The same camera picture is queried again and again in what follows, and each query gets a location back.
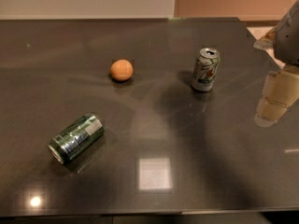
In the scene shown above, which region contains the grey-white gripper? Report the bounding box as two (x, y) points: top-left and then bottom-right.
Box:
(253, 0), (299, 127)

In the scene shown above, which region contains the green soda can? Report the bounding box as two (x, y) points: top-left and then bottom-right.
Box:
(48, 113), (105, 165)

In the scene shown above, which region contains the silver 7up can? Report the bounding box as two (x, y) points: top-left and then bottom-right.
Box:
(192, 48), (221, 91)

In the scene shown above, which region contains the orange ball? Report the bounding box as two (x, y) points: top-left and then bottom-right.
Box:
(110, 60), (134, 81)

